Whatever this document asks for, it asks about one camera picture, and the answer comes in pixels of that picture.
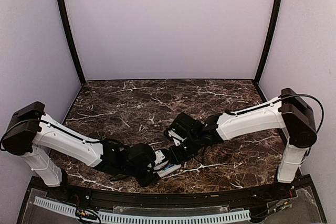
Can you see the black front rail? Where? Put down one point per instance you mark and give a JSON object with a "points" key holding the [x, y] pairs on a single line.
{"points": [[249, 197]]}

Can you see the white slotted cable duct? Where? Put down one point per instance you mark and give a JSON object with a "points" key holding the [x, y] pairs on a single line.
{"points": [[146, 215]]}

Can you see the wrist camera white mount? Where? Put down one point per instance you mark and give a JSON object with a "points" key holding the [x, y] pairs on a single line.
{"points": [[172, 135], [162, 158]]}

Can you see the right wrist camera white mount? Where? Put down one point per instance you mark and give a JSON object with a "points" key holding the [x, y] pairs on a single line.
{"points": [[172, 135]]}

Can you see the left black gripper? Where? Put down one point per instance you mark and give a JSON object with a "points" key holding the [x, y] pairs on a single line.
{"points": [[149, 180]]}

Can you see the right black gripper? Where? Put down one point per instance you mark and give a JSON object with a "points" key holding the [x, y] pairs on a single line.
{"points": [[175, 158]]}

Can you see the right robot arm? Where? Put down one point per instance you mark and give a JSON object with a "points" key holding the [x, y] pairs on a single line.
{"points": [[287, 111]]}

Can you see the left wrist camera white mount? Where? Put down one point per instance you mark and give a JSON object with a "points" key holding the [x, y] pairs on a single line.
{"points": [[162, 158]]}

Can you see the black frame post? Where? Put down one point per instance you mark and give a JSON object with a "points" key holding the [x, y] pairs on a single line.
{"points": [[268, 41], [70, 41]]}

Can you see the right black frame post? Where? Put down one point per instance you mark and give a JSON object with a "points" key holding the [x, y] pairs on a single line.
{"points": [[268, 41]]}

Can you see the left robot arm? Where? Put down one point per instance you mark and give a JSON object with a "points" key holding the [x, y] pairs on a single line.
{"points": [[30, 129]]}

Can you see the left black frame post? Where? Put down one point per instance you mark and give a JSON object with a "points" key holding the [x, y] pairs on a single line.
{"points": [[70, 41]]}

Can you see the white remote control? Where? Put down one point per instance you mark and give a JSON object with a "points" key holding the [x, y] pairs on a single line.
{"points": [[164, 173]]}

